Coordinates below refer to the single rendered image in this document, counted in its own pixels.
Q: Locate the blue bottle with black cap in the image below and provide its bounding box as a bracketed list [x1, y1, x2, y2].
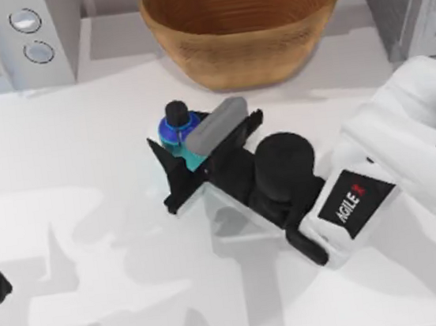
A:
[153, 96, 215, 176]

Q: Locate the pale grey rounded box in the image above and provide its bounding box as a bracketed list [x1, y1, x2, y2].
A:
[181, 95, 254, 159]

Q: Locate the brown woven basket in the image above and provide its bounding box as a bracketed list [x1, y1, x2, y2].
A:
[137, 0, 352, 102]

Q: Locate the round microwave knob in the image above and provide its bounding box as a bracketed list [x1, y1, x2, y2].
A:
[21, 37, 58, 67]
[7, 6, 44, 36]

